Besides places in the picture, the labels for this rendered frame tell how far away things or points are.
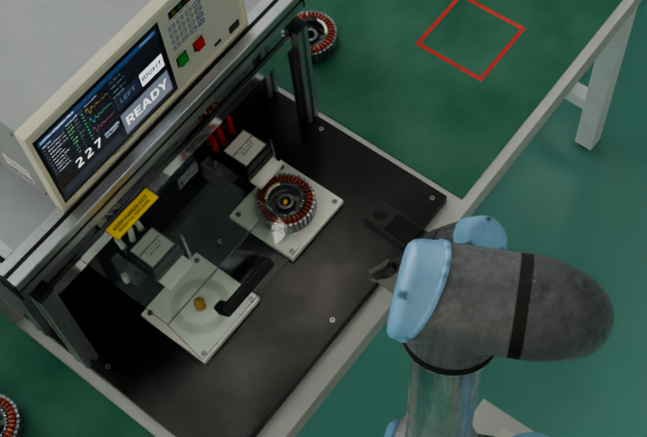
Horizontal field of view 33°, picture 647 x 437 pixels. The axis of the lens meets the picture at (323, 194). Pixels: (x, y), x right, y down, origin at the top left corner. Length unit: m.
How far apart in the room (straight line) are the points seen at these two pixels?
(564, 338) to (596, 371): 1.57
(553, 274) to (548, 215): 1.73
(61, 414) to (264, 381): 0.36
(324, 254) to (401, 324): 0.81
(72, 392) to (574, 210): 1.47
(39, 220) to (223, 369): 0.43
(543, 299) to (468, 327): 0.08
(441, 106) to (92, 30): 0.80
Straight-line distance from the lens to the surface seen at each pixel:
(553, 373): 2.74
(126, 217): 1.74
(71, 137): 1.62
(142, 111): 1.72
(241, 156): 1.93
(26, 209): 1.73
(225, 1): 1.76
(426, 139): 2.13
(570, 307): 1.19
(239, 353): 1.93
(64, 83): 1.58
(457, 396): 1.33
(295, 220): 1.97
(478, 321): 1.18
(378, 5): 2.32
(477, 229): 1.58
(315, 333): 1.93
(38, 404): 2.00
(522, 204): 2.93
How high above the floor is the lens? 2.55
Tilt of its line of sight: 60 degrees down
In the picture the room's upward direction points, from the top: 8 degrees counter-clockwise
